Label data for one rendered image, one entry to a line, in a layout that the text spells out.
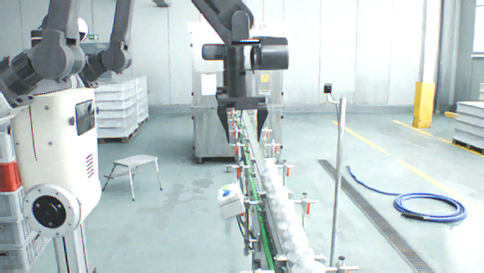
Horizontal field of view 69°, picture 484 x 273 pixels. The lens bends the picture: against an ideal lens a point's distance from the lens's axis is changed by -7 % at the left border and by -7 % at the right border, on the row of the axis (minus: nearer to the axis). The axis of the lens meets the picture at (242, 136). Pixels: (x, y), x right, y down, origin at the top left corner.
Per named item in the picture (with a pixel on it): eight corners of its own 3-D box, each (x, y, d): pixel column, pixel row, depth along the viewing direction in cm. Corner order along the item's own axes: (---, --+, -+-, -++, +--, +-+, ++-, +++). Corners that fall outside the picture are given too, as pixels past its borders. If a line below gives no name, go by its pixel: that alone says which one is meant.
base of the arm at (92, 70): (66, 58, 114) (86, 90, 117) (87, 44, 114) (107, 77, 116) (77, 58, 123) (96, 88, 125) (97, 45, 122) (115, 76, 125)
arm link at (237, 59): (226, 42, 79) (226, 41, 74) (257, 41, 80) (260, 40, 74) (227, 74, 81) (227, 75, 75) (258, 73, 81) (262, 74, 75)
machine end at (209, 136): (283, 164, 568) (286, 22, 526) (191, 165, 562) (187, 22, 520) (271, 141, 724) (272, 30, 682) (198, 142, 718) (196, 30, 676)
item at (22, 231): (22, 248, 262) (18, 220, 257) (-29, 249, 256) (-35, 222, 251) (49, 215, 321) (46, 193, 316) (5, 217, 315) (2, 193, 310)
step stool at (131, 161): (130, 180, 489) (129, 150, 481) (162, 190, 456) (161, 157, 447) (101, 190, 451) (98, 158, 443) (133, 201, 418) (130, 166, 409)
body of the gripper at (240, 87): (268, 105, 76) (267, 69, 75) (218, 107, 76) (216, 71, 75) (264, 102, 83) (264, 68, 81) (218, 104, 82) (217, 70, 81)
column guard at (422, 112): (432, 128, 865) (436, 82, 842) (417, 128, 863) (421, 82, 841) (424, 125, 904) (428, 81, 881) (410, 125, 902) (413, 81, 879)
